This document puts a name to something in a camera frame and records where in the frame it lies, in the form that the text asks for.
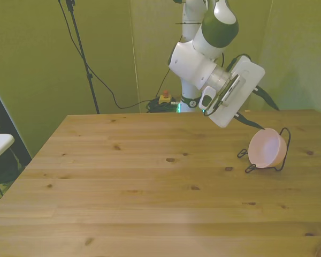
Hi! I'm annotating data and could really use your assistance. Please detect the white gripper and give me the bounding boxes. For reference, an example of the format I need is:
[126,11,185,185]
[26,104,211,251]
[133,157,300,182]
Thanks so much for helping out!
[208,55,281,131]

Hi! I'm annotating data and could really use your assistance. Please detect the pink plastic bowl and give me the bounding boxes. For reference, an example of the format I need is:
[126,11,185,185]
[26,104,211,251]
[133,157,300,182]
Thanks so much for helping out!
[248,127,287,169]

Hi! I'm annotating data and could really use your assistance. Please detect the yellow emergency stop box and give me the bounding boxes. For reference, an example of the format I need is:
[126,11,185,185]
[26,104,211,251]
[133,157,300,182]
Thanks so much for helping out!
[159,90,172,105]

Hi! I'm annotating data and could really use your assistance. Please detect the black slanted panel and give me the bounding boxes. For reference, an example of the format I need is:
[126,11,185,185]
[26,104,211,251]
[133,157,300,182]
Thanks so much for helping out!
[0,77,33,172]

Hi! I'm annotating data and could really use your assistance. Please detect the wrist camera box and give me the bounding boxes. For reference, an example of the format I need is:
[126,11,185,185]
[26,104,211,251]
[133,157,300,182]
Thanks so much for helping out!
[219,74,243,107]

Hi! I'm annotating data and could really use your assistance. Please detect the black wire bowl stand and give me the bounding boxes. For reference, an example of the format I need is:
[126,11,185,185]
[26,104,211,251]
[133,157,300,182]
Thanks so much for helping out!
[236,127,292,173]

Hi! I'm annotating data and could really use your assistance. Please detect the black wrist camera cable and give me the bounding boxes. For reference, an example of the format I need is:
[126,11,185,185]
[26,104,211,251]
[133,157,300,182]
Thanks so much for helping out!
[203,52,252,118]

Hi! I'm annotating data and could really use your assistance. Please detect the coiled black cables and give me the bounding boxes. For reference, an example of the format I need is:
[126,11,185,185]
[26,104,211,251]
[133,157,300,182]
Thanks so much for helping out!
[146,97,181,114]

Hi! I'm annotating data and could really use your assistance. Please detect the black stand camera cable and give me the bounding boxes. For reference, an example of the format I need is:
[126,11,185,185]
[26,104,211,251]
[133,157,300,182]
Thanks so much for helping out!
[57,0,153,110]

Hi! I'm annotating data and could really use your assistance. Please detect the black camera stand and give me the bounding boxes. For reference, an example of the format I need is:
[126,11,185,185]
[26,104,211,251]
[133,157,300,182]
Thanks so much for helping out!
[65,0,101,115]

